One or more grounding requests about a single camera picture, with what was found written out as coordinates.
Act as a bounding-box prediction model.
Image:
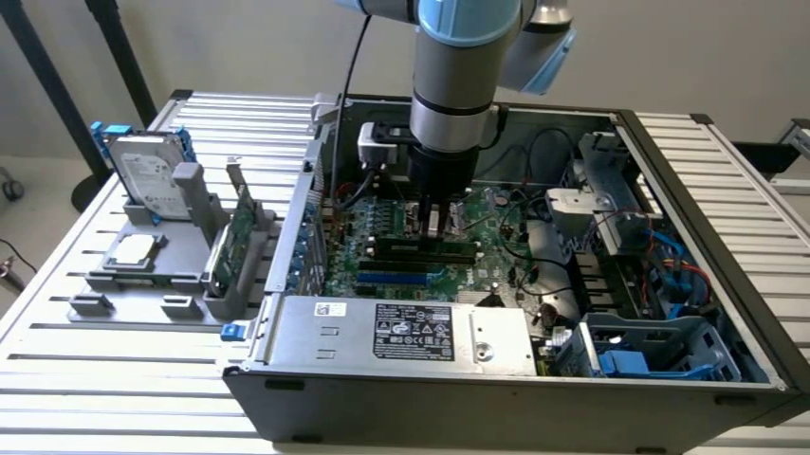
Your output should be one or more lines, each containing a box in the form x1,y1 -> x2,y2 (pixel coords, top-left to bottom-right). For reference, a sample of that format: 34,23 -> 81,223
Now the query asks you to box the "silver power supply unit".
257,296 -> 540,376

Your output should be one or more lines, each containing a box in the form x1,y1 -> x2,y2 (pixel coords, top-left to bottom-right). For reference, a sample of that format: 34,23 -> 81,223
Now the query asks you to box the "grey parts rack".
66,160 -> 284,324

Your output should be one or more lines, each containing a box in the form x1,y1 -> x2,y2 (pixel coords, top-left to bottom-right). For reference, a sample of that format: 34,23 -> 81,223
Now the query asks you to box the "black tripod stand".
0,0 -> 161,212

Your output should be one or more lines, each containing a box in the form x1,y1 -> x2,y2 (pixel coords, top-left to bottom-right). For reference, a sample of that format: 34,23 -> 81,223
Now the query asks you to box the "blue wire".
638,227 -> 699,319

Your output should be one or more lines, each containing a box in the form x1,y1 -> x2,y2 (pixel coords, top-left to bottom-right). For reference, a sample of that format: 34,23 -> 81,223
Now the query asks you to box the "grey case latch handle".
310,92 -> 354,125

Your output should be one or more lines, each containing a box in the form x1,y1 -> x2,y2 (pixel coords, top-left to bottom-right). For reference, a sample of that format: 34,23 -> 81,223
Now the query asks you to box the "red wire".
636,215 -> 715,304

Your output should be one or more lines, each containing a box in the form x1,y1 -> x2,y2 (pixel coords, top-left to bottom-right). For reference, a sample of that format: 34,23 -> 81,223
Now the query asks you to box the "silver hard disk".
109,135 -> 195,222

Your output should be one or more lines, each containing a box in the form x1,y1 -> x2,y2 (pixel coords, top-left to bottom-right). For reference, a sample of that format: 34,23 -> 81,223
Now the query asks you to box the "grey metal disk bay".
578,312 -> 744,383

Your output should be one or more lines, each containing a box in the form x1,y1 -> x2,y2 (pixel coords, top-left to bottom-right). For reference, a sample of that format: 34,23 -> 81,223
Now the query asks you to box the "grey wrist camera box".
357,121 -> 413,165

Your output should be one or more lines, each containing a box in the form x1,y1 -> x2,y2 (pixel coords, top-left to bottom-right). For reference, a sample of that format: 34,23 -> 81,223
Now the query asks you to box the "silver CPU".
106,234 -> 166,271

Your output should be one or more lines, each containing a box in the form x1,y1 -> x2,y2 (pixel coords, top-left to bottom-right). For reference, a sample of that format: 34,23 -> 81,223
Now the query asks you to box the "green graphics card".
207,187 -> 255,293

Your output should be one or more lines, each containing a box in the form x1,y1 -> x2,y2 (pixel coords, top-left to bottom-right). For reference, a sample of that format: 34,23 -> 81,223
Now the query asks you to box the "black RAM slot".
358,253 -> 478,267

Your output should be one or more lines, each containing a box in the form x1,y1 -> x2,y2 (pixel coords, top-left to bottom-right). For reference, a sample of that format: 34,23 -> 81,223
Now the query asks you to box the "silver CPU socket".
405,201 -> 468,241

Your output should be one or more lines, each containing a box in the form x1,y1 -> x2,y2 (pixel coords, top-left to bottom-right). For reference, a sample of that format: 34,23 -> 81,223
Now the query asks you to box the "blue expansion slot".
357,270 -> 445,286

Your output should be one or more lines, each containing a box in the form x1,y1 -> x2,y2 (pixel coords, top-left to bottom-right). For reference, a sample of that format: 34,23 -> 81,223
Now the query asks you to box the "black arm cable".
329,13 -> 376,212

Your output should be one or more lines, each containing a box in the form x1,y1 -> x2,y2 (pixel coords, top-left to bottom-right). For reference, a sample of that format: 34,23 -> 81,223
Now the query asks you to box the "grey drive cage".
545,131 -> 666,255

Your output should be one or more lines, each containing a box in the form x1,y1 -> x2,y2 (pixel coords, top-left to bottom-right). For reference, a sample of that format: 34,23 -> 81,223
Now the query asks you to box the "green RAM stick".
374,235 -> 482,256

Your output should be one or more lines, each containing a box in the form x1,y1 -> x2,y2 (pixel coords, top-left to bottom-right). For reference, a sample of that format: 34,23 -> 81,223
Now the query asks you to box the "open black PC case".
222,94 -> 810,445

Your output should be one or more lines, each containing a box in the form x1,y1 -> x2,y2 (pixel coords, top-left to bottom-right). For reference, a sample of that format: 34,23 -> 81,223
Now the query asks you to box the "blue plastic disk bracket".
598,349 -> 653,379

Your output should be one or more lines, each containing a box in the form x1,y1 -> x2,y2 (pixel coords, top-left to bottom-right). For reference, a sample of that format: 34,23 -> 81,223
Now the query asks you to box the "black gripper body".
406,145 -> 481,206

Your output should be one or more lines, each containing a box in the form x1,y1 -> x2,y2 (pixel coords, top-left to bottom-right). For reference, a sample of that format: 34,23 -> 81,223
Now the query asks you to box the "green motherboard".
284,182 -> 553,307

